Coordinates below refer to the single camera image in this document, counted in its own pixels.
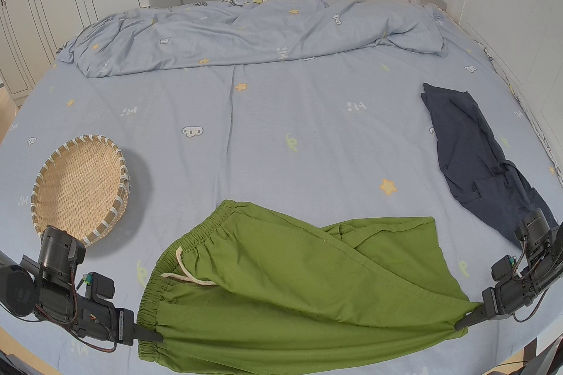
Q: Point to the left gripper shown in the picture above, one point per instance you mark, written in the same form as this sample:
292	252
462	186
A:
99	322

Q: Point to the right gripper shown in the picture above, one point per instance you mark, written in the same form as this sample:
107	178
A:
512	296

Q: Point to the green shorts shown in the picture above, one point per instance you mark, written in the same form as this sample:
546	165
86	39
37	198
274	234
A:
281	289

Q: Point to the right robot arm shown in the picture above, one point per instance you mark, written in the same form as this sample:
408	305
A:
534	237

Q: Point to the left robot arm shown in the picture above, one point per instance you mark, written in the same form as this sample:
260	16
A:
57	252

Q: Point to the round woven basket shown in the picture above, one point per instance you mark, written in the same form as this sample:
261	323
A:
74	188

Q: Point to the dark blue garment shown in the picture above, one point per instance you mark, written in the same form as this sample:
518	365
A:
470	153

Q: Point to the bed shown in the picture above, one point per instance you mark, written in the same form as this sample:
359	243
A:
286	136

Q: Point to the pale blue quilt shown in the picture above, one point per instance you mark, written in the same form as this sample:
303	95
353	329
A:
246	37

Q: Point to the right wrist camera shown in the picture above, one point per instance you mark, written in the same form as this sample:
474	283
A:
502	270

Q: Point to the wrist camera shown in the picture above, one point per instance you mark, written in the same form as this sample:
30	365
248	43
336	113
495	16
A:
103	287
502	270

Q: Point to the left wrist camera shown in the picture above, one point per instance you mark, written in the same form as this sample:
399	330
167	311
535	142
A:
103	287

